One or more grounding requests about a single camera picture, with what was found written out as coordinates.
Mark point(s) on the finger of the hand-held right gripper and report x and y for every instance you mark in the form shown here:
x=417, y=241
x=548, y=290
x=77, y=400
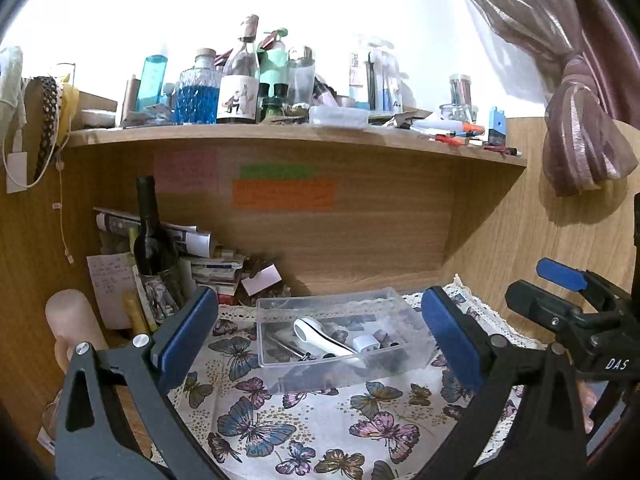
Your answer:
x=560, y=272
x=535, y=302

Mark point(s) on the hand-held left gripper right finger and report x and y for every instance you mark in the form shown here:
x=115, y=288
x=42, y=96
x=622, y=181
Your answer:
x=450, y=340

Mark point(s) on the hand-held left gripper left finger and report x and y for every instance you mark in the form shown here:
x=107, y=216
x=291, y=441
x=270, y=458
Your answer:
x=187, y=335

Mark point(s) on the small white roll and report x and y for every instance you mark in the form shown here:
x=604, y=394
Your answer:
x=365, y=344

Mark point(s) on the silver metal tube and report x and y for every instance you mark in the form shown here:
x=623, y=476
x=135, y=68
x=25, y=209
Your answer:
x=287, y=347

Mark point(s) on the white handheld device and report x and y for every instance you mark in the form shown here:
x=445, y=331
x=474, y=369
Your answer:
x=320, y=337

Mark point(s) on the clear plastic box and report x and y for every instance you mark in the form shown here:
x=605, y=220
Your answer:
x=320, y=380

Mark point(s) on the yellow candle stick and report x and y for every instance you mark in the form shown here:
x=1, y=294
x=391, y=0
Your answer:
x=136, y=312

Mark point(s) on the stack of books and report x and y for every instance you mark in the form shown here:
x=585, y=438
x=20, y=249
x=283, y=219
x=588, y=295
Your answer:
x=210, y=272

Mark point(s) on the small pink white box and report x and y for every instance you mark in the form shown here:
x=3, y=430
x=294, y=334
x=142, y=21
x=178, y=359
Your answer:
x=262, y=280

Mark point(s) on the handwritten paper note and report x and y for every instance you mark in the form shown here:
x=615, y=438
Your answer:
x=107, y=285

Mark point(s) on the dark wine bottle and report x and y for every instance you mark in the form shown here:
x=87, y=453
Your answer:
x=150, y=245

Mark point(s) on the stack of papers and magazines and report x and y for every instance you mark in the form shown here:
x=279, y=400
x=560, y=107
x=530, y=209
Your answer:
x=175, y=235

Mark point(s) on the pink candle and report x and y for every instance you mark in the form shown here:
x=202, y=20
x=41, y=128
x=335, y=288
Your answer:
x=70, y=315

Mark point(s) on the pink curtain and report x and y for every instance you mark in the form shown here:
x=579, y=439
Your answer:
x=585, y=125

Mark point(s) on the butterfly print tablecloth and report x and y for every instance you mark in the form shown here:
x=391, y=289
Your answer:
x=310, y=430

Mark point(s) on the small blue box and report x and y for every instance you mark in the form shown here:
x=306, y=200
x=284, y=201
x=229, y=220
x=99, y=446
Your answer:
x=496, y=125

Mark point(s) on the pink sticky note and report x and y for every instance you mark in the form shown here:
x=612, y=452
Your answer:
x=185, y=172

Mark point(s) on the orange sticky note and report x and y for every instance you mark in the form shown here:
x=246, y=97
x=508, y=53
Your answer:
x=282, y=194

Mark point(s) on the orange capped marker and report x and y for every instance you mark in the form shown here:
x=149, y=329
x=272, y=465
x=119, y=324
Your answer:
x=470, y=127

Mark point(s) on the green sticky note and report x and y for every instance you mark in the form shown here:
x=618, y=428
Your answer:
x=277, y=171

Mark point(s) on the glass jar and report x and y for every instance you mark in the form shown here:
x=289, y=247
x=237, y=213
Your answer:
x=457, y=111

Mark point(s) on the clear tube of sticks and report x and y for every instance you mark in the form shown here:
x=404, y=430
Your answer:
x=460, y=90

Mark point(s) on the wooden shelf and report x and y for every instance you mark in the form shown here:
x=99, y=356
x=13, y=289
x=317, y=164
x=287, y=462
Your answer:
x=300, y=135

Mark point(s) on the glass bottle with blue liquid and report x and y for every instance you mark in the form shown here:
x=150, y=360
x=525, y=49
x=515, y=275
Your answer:
x=197, y=102

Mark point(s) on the white tag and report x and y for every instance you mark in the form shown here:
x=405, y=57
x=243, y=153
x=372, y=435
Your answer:
x=16, y=172

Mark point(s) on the cardboard roll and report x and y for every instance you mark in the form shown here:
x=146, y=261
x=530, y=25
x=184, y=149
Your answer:
x=131, y=100

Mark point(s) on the clear labelled glass bottle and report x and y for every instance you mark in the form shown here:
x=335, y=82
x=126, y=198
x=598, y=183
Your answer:
x=239, y=95

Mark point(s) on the flat white plastic box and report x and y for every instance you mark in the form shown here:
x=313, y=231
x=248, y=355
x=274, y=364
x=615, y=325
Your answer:
x=337, y=115

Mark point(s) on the light blue plastic bottle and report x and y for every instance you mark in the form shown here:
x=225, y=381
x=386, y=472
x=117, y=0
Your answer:
x=152, y=82

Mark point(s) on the yellow headband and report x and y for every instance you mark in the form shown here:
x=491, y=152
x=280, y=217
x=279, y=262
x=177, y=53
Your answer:
x=70, y=105

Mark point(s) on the patterned headband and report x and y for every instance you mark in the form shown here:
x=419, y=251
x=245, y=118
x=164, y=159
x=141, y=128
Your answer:
x=47, y=110

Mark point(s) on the clear blister pack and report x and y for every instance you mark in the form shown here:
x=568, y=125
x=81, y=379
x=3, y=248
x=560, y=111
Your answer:
x=375, y=80

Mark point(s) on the clear bottle with silver cap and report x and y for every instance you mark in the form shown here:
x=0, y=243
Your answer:
x=301, y=80

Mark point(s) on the mint green pump bottle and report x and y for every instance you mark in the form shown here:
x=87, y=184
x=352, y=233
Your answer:
x=272, y=67

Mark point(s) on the white furry headband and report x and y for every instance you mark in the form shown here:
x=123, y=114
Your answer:
x=10, y=75

